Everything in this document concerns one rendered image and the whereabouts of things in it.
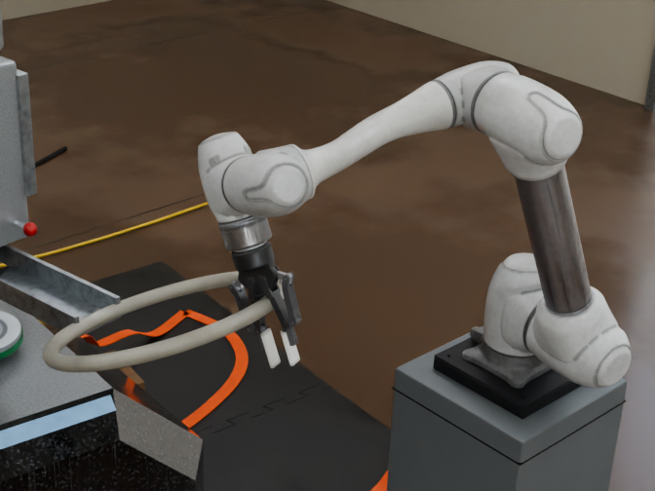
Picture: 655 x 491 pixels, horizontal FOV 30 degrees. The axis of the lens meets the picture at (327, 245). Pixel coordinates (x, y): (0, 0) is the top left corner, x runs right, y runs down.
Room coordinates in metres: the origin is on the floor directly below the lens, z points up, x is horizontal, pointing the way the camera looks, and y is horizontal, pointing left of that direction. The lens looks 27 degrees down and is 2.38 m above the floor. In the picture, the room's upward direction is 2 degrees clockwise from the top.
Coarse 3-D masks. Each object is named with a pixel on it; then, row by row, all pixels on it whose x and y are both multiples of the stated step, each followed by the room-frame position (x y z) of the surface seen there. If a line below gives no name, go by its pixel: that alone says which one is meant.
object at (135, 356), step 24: (168, 288) 2.27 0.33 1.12; (192, 288) 2.27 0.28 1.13; (96, 312) 2.19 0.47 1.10; (120, 312) 2.22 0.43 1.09; (240, 312) 1.92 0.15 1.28; (264, 312) 1.94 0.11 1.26; (72, 336) 2.10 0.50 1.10; (192, 336) 1.85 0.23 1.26; (216, 336) 1.86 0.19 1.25; (48, 360) 1.92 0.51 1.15; (72, 360) 1.86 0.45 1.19; (96, 360) 1.84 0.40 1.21; (120, 360) 1.82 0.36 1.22; (144, 360) 1.82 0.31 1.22
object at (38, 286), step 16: (0, 256) 2.47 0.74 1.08; (16, 256) 2.43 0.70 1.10; (32, 256) 2.41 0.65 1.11; (0, 272) 2.41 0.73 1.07; (16, 272) 2.41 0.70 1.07; (32, 272) 2.40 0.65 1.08; (48, 272) 2.36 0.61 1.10; (64, 272) 2.34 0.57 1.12; (0, 288) 2.29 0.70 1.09; (16, 288) 2.26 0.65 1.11; (32, 288) 2.34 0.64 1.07; (48, 288) 2.34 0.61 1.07; (64, 288) 2.33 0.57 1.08; (80, 288) 2.30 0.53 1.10; (96, 288) 2.26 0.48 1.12; (16, 304) 2.26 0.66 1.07; (32, 304) 2.22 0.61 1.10; (48, 304) 2.19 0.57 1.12; (64, 304) 2.27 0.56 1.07; (80, 304) 2.27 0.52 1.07; (96, 304) 2.26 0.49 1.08; (48, 320) 2.19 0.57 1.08; (64, 320) 2.16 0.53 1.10; (112, 320) 2.21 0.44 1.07; (80, 336) 2.14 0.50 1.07
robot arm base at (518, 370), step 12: (480, 336) 2.56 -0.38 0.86; (480, 348) 2.51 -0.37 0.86; (468, 360) 2.49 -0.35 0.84; (480, 360) 2.47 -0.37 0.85; (492, 360) 2.45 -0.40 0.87; (504, 360) 2.43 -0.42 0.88; (516, 360) 2.43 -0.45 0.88; (528, 360) 2.43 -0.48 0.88; (540, 360) 2.45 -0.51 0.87; (492, 372) 2.44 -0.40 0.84; (504, 372) 2.42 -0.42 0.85; (516, 372) 2.41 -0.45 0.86; (528, 372) 2.42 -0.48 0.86; (540, 372) 2.44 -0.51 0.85; (516, 384) 2.38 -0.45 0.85
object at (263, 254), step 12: (240, 252) 1.98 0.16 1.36; (252, 252) 1.97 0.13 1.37; (264, 252) 1.98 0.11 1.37; (240, 264) 1.97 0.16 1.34; (252, 264) 1.97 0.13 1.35; (264, 264) 1.97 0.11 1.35; (240, 276) 2.00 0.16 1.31; (252, 276) 1.99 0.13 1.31; (264, 276) 1.98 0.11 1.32; (276, 276) 1.97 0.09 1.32
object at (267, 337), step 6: (270, 330) 1.98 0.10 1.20; (264, 336) 1.96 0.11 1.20; (270, 336) 1.98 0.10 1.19; (264, 342) 1.96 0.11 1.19; (270, 342) 1.97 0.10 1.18; (270, 348) 1.96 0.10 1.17; (276, 348) 1.98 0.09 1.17; (270, 354) 1.95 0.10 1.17; (276, 354) 1.97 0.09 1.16; (270, 360) 1.95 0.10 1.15; (276, 360) 1.96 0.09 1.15; (270, 366) 1.95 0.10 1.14
